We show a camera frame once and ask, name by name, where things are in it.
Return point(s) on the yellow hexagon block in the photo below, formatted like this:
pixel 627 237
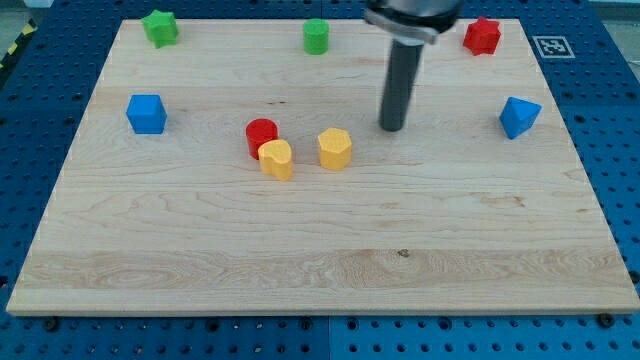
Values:
pixel 335 148

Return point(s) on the yellow heart block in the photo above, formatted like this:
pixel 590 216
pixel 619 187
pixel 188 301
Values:
pixel 276 159

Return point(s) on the red cylinder block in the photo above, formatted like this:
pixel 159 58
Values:
pixel 258 132

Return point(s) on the wooden board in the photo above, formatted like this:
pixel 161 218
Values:
pixel 447 216

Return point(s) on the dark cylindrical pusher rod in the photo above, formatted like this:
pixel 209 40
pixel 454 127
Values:
pixel 404 61

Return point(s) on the green cylinder block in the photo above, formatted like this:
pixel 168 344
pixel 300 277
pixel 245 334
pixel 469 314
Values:
pixel 315 36

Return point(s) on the blue cube block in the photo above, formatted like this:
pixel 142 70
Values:
pixel 146 114

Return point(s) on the blue triangular prism block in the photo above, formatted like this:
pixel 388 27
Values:
pixel 518 116

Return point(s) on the red star block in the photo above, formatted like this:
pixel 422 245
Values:
pixel 482 36

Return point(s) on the green star block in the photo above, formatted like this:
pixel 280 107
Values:
pixel 160 28

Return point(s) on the fiducial marker tag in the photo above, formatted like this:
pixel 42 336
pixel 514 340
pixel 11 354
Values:
pixel 553 47

